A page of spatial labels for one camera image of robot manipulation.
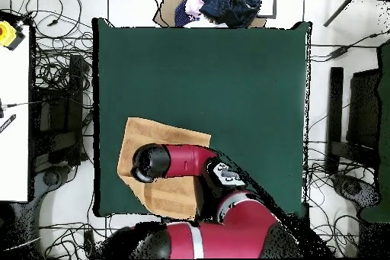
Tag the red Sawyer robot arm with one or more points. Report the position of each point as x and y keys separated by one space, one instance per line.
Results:
x=189 y=159

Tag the dark green table cloth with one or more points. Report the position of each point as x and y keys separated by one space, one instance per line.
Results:
x=243 y=58

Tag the black equipment stand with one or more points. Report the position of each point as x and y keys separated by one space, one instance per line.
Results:
x=74 y=104

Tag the yellow emergency stop button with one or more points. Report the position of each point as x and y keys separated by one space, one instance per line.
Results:
x=6 y=32

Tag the black striped strip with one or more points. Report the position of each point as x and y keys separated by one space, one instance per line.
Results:
x=7 y=123

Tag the cardboard laundry box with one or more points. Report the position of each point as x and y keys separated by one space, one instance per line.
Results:
x=170 y=0

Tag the tan terry towel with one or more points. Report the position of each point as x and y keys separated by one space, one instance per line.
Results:
x=167 y=196

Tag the gray chair base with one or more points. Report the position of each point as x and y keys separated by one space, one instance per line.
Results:
x=350 y=186
x=50 y=177

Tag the blue dotted garment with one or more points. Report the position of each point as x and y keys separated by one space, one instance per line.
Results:
x=181 y=14

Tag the white side table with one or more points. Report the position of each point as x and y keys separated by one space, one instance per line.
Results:
x=13 y=119

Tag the dark blue jeans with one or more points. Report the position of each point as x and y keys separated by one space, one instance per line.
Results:
x=237 y=3

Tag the dark green draped cloth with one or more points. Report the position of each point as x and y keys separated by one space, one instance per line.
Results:
x=384 y=119

